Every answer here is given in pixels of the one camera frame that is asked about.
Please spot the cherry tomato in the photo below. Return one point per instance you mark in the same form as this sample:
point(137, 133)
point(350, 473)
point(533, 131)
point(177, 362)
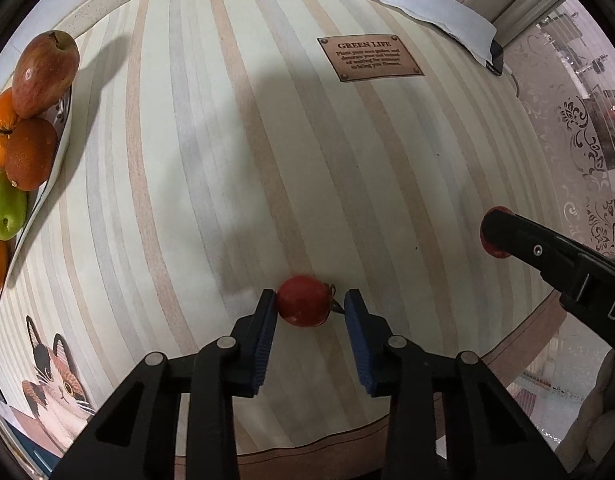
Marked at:
point(302, 302)
point(493, 251)

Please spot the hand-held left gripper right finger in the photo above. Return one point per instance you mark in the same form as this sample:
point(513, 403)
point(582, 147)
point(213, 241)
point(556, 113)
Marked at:
point(357, 345)

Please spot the large green fruit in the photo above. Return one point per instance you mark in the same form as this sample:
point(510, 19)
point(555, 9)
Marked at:
point(7, 207)

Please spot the red pear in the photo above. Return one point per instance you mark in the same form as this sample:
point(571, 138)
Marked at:
point(42, 75)

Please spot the white paper tissue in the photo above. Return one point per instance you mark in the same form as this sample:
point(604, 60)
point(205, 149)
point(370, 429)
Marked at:
point(427, 5)

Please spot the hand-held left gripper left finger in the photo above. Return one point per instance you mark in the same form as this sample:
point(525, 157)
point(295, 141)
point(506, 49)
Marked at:
point(265, 340)

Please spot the striped tablecloth with cat print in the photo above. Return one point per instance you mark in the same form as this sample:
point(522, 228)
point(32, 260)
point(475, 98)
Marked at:
point(212, 160)

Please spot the person's right hand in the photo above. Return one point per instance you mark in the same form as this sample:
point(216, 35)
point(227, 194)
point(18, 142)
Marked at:
point(607, 420)

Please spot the small orange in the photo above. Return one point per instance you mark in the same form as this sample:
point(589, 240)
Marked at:
point(0, 120)

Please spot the red-brown round fruit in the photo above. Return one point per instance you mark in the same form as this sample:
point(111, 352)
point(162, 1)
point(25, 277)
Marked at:
point(30, 155)

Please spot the dark phone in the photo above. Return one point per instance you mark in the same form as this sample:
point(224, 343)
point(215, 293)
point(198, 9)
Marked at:
point(495, 55)

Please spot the patterned frosted glass door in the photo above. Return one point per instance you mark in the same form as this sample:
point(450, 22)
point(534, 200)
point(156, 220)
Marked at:
point(577, 125)

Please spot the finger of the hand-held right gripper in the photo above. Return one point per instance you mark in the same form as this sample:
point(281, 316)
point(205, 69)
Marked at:
point(527, 247)

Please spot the oval floral ceramic plate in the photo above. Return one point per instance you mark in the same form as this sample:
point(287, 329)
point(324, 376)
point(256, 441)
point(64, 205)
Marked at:
point(50, 170)

